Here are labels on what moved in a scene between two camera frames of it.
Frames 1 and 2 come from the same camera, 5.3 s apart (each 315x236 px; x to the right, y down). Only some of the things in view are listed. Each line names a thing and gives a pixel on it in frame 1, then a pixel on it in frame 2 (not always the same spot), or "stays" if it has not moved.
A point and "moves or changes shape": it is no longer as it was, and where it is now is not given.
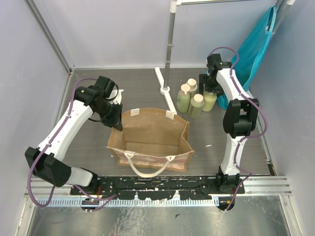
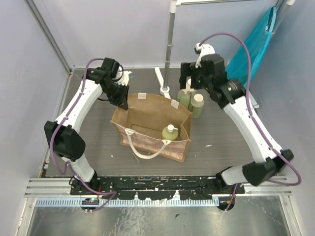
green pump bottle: [209, 100] to [169, 133]
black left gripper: [114, 116] to [122, 93]
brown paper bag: [151, 141] moves or changes shape
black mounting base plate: [160, 187] stays
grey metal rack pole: [170, 48] stays
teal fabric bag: [245, 61] stays
